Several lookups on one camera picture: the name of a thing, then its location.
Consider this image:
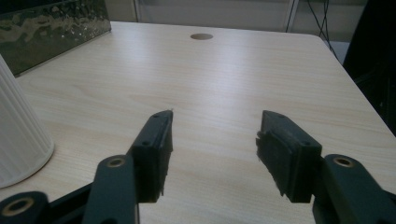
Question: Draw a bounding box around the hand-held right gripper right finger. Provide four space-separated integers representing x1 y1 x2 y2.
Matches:
255 109 323 203

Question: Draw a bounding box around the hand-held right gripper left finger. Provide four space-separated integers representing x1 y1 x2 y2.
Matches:
125 109 175 204

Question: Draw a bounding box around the dark curtain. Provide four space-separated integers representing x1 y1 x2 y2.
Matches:
342 0 396 137

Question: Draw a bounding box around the white ribbed container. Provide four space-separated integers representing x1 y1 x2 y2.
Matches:
0 54 55 189

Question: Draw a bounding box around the dark mottled glass tank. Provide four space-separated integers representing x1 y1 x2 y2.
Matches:
0 0 112 77

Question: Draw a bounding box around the black cable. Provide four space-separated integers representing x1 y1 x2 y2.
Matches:
320 0 331 41
306 0 340 62

